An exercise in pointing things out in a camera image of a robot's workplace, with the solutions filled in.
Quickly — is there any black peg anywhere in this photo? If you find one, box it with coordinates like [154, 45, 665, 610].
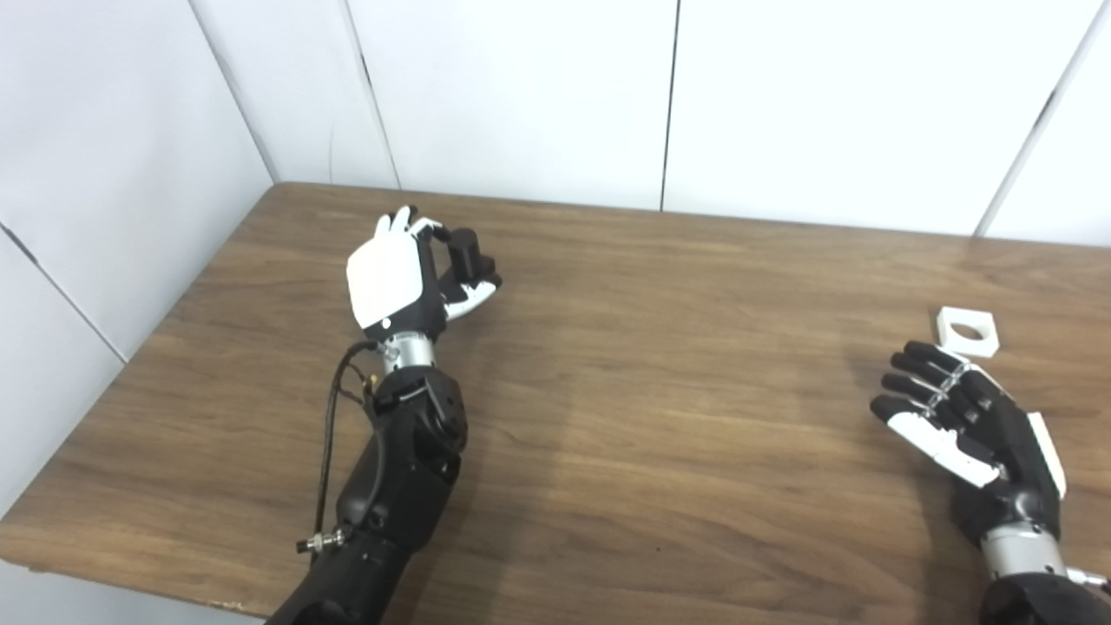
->
[447, 227, 497, 287]

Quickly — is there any white square piece with hole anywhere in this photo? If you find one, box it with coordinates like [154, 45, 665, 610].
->
[937, 306, 1000, 359]

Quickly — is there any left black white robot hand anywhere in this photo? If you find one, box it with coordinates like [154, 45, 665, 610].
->
[345, 206, 503, 344]

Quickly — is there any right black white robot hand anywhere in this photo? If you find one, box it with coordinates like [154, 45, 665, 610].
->
[871, 341, 1068, 548]

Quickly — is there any left thin wire brass connector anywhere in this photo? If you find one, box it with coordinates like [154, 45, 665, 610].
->
[334, 360, 383, 409]

